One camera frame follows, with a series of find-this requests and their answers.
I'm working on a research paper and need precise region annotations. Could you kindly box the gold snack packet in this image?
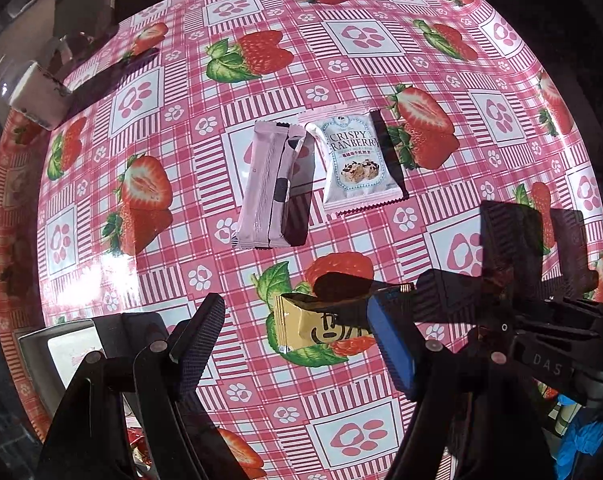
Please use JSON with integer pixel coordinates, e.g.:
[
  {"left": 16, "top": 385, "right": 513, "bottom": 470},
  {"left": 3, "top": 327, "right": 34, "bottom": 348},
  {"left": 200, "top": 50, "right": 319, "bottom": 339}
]
[{"left": 273, "top": 282, "right": 415, "bottom": 356}]

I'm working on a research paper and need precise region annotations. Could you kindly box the blue gloved hand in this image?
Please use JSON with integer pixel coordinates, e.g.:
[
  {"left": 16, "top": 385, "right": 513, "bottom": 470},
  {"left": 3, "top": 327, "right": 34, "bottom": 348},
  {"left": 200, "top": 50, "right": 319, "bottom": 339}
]
[{"left": 554, "top": 408, "right": 603, "bottom": 480}]

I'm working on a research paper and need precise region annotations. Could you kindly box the white storage box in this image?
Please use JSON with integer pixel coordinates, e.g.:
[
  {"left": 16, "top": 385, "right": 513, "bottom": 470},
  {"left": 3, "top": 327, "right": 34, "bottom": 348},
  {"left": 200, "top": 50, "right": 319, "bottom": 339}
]
[{"left": 17, "top": 312, "right": 168, "bottom": 416}]

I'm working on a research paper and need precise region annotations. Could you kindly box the pink snack packet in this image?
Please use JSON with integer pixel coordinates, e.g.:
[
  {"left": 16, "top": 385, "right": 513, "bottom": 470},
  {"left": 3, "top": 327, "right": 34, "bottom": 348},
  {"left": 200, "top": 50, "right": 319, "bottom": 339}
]
[{"left": 232, "top": 122, "right": 307, "bottom": 249}]

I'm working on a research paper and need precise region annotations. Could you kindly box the pink strawberry tablecloth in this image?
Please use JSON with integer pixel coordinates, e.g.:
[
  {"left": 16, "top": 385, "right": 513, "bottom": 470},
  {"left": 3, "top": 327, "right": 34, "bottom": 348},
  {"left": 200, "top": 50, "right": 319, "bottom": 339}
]
[{"left": 0, "top": 0, "right": 603, "bottom": 479}]

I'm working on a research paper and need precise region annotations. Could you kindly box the white tissue box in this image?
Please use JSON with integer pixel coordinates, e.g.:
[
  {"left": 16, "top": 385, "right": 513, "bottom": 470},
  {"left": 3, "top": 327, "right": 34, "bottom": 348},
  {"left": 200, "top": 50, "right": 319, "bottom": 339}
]
[{"left": 9, "top": 62, "right": 73, "bottom": 130}]

